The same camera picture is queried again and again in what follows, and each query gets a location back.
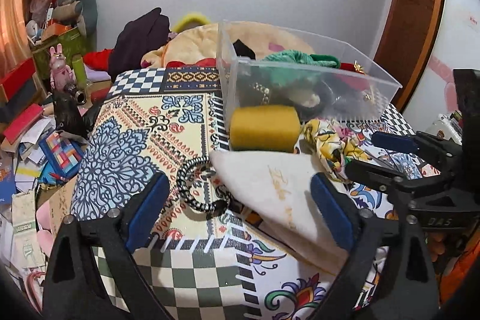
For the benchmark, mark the dark purple jacket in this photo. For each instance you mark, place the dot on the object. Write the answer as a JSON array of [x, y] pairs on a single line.
[[147, 33]]

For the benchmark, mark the red cylinder bottle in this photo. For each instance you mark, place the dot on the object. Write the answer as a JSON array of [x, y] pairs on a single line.
[[98, 95]]

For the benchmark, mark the pink rabbit figurine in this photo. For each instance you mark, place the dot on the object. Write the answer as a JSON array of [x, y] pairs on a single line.
[[60, 73]]

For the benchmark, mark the green bottle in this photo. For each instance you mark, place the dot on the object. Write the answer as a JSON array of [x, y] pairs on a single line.
[[80, 71]]

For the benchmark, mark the yellow fuzzy hoop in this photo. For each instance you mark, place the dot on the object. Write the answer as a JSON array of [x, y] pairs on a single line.
[[190, 19]]

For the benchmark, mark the black plastic bag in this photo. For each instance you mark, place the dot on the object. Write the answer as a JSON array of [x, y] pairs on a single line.
[[69, 120]]

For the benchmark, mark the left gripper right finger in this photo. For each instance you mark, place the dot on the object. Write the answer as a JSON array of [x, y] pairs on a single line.
[[407, 287]]

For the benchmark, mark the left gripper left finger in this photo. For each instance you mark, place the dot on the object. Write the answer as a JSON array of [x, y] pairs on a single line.
[[73, 286]]

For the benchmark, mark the yellow sponge block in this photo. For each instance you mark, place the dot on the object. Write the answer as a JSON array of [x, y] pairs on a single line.
[[264, 128]]

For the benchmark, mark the white embroidered cloth bag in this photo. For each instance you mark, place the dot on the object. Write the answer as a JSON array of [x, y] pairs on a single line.
[[276, 185]]

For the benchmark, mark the clear plastic storage box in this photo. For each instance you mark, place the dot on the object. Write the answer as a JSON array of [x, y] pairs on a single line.
[[233, 60]]

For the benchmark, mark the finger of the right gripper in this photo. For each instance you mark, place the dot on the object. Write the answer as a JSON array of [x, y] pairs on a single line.
[[439, 153], [388, 181]]

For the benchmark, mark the green cardboard box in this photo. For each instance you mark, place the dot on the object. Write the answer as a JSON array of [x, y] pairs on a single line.
[[73, 43]]

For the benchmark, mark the orange striped curtain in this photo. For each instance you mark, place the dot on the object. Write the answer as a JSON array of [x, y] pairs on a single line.
[[11, 23]]

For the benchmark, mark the red cloth on floor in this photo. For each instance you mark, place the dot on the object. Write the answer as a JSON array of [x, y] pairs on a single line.
[[97, 60]]

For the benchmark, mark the beige floral blanket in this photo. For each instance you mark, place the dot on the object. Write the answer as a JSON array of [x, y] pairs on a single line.
[[193, 45]]

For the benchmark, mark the wooden door frame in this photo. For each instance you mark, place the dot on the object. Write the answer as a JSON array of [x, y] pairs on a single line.
[[407, 40]]

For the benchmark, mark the red gift box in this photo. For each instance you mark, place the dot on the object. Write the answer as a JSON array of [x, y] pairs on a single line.
[[13, 81]]

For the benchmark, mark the green knitted cloth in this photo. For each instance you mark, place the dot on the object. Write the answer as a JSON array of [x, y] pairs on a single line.
[[302, 58]]

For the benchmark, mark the grey plush toy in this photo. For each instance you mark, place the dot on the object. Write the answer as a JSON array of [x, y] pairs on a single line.
[[80, 13]]

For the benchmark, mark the floral patterned scrunchie cloth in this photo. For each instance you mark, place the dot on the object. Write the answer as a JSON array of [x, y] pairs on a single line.
[[334, 145]]

